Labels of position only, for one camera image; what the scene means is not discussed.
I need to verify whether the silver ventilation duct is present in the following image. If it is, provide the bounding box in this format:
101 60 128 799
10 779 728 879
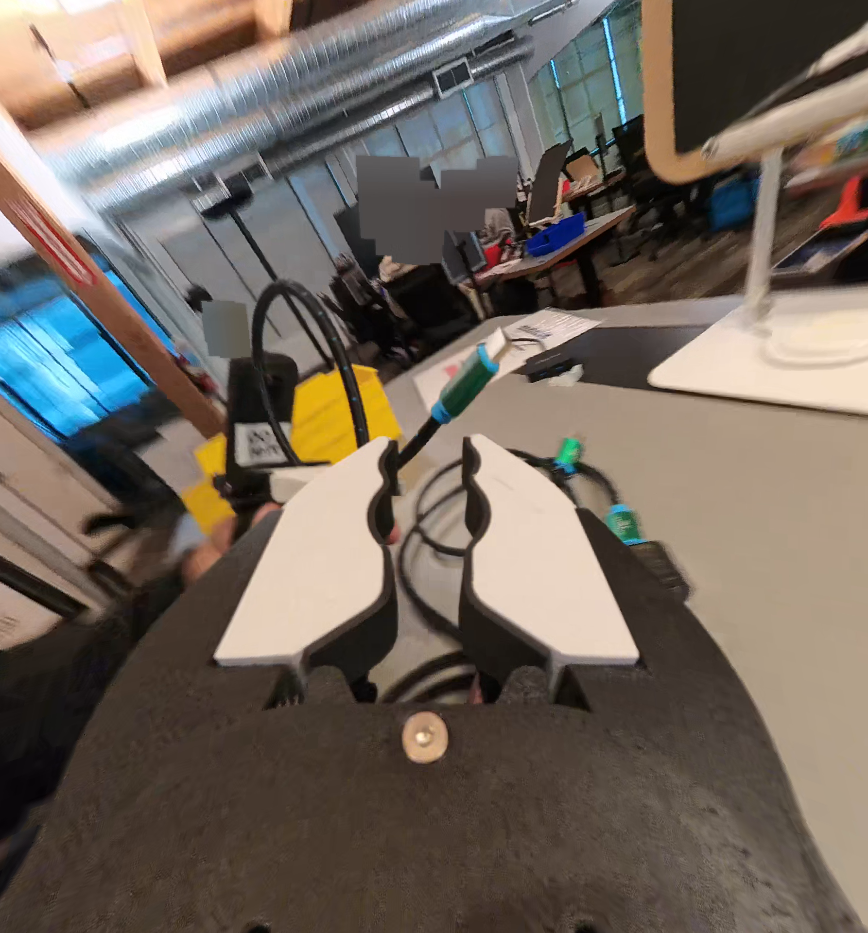
33 0 537 190

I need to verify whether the yellow plastic bin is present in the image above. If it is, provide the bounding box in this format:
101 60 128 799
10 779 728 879
182 364 402 536

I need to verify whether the wooden pillar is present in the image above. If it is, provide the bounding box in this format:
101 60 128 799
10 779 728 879
0 73 224 438

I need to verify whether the printed paper sheet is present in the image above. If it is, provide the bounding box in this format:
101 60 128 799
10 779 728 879
414 308 603 416

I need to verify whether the red arrow sign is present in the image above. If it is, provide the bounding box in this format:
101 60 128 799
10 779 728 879
11 197 100 289

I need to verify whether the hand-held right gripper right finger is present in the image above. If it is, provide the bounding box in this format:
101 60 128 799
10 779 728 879
459 433 641 679

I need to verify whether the red traffic cone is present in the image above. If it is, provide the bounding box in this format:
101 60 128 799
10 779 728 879
820 178 868 230

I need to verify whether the black hdmi switch box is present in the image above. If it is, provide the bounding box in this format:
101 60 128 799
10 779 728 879
624 538 692 605

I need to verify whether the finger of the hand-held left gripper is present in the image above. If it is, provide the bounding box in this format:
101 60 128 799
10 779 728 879
268 461 334 505

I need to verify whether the blue plastic bin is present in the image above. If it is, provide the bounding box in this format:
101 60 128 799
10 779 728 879
525 213 588 258

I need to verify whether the black easel board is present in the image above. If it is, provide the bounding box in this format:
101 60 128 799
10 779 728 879
525 138 575 223

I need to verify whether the person's left forearm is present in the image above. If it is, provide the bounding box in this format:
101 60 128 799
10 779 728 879
0 569 194 864

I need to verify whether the background wooden desk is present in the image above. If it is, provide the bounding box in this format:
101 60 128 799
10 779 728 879
478 206 638 307

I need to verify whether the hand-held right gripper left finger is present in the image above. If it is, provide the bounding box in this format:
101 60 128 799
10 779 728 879
214 436 400 672

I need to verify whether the white stand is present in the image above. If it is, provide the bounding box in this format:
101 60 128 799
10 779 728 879
647 146 868 422

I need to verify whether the blue tub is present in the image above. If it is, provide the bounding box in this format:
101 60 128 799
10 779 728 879
711 175 759 230

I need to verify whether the person's left hand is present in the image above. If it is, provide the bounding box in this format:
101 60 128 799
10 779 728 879
181 501 283 586

